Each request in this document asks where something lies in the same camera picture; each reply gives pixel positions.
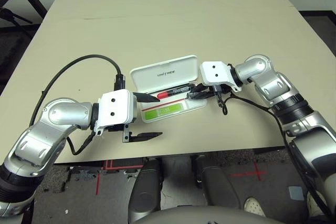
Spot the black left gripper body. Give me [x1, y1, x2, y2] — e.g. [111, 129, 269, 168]
[107, 124, 131, 143]

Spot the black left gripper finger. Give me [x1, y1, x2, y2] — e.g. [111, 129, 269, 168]
[130, 131, 163, 143]
[133, 92, 161, 104]

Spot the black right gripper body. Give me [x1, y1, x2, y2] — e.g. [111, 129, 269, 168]
[208, 84, 224, 99]

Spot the green highlighter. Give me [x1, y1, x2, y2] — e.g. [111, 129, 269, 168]
[144, 104, 182, 121]

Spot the red and black marker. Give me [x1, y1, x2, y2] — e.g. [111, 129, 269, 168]
[156, 83, 196, 100]

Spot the white plastic pencil case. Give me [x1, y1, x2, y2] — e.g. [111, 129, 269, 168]
[130, 55, 207, 123]

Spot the grey metal table crossbeam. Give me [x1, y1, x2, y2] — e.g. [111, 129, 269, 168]
[145, 155, 208, 163]

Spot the grey robot left leg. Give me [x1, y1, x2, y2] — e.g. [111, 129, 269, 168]
[127, 159, 163, 222]

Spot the grey robot leg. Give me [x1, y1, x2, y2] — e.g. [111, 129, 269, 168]
[194, 155, 242, 210]
[127, 159, 163, 222]

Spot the grey robot right leg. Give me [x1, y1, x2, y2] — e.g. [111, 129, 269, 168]
[194, 155, 242, 210]

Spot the grey robot torso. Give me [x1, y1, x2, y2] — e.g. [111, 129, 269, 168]
[133, 205, 287, 224]

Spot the white shoe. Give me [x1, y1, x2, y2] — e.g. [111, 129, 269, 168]
[307, 191, 328, 214]
[243, 197, 266, 217]

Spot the black tripod stand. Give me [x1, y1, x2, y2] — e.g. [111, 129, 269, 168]
[0, 7, 34, 36]

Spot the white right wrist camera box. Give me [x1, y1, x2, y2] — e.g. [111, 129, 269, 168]
[199, 61, 244, 93]

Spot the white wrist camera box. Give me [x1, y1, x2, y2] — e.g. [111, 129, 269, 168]
[94, 90, 138, 138]
[199, 61, 244, 93]

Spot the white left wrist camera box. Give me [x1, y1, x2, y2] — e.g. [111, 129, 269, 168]
[94, 90, 138, 138]

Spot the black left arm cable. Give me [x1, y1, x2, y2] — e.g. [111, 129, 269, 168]
[30, 54, 127, 156]

